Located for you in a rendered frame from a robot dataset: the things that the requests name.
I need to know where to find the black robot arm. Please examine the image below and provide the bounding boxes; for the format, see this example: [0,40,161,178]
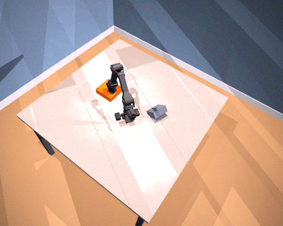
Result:
[106,63,137,123]

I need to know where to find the grey sloped panel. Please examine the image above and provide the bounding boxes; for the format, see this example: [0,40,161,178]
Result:
[146,105,168,123]

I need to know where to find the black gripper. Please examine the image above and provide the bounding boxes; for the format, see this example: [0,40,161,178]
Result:
[114,108,140,121]

